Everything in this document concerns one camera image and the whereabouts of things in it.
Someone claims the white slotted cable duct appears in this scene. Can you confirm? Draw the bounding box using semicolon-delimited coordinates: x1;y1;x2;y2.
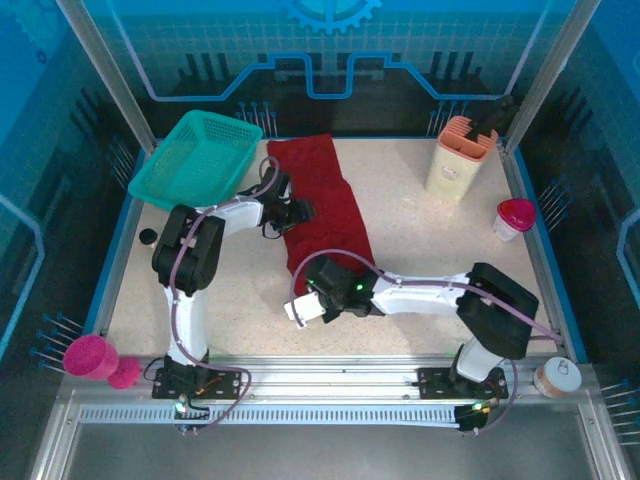
79;403;461;427

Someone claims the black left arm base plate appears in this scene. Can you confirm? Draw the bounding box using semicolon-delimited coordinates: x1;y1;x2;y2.
152;367;244;401

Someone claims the small black controller board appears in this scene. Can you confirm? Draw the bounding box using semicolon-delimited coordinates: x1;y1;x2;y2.
457;402;496;435
172;399;211;435

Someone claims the clear cup pink lid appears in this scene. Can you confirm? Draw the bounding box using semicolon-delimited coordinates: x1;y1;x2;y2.
492;197;537;243

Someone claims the teal plastic basket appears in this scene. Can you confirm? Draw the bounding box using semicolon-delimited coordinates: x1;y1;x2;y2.
127;109;265;211

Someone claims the red t-shirt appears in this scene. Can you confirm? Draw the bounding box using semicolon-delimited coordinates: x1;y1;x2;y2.
266;133;376;296

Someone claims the aluminium mounting rail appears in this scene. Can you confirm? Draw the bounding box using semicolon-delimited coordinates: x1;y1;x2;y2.
104;353;551;401

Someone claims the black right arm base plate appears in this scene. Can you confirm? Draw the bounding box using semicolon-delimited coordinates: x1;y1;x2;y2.
417;367;509;401

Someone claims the copper tape roll white top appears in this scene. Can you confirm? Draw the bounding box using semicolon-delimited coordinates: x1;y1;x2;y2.
533;357;583;400

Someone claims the magenta foam cup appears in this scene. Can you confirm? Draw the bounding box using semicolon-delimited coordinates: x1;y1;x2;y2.
63;334;121;382

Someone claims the cream knife block orange top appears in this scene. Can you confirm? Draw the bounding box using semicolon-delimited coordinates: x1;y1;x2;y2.
424;115;500;204

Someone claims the small magenta foam ball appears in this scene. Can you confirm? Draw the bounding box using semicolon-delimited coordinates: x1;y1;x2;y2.
107;356;143;390

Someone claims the aluminium frame post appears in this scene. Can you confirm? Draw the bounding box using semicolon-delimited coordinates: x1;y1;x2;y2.
53;0;166;154
502;0;604;151

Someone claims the black knife handle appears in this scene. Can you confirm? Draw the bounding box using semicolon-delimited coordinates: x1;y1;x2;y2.
464;94;516;141

